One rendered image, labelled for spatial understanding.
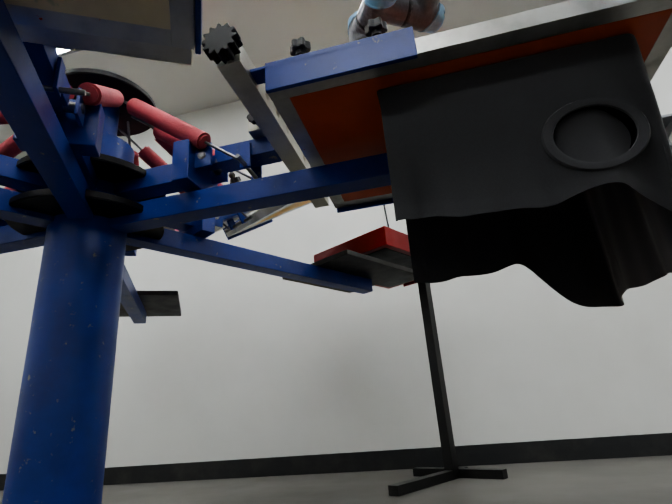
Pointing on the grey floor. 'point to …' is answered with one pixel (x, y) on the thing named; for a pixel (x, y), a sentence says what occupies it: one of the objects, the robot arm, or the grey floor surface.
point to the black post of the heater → (430, 476)
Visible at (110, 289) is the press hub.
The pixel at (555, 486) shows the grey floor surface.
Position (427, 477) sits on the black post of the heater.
